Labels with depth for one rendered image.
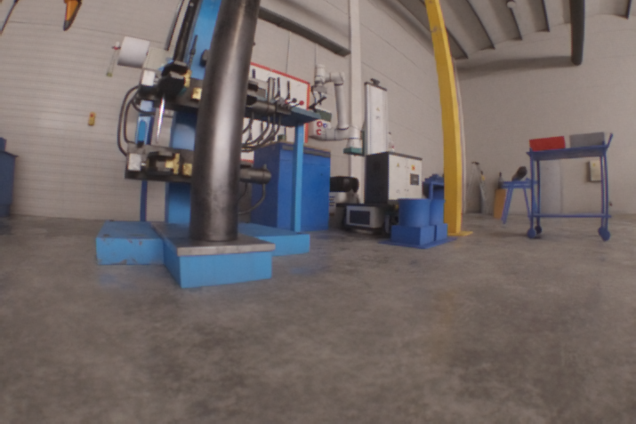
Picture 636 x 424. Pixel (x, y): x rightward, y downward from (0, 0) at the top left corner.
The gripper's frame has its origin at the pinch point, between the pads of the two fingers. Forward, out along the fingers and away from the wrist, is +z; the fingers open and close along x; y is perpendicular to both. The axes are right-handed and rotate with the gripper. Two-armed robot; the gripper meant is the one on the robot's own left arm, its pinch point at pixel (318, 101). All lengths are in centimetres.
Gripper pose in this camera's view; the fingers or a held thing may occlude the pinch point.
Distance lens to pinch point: 220.4
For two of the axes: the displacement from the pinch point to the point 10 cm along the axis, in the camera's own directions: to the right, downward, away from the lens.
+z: -0.3, 10.0, -0.6
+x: 8.9, 0.6, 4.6
